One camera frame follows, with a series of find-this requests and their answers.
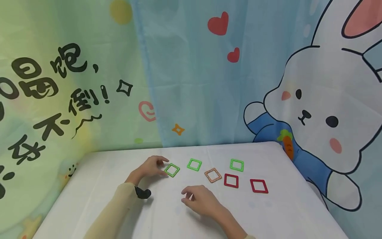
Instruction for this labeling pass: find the orange square frame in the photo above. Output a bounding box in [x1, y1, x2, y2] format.
[204, 168, 223, 184]

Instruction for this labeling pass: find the red square frame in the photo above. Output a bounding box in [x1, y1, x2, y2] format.
[223, 173, 239, 189]
[250, 179, 269, 194]

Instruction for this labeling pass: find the person's right hand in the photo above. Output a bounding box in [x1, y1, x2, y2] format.
[181, 185, 229, 220]

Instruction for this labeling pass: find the green square frame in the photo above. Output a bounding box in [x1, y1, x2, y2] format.
[187, 158, 203, 172]
[163, 163, 181, 178]
[229, 159, 245, 172]

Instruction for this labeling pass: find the person's right forearm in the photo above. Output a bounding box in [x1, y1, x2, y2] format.
[215, 205, 257, 239]

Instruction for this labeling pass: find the person's left hand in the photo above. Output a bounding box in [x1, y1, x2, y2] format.
[125, 155, 170, 186]

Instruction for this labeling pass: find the black wrist band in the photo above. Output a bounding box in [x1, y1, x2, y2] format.
[134, 186, 152, 199]

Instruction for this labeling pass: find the person's left forearm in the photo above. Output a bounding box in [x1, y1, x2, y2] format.
[83, 182, 138, 239]

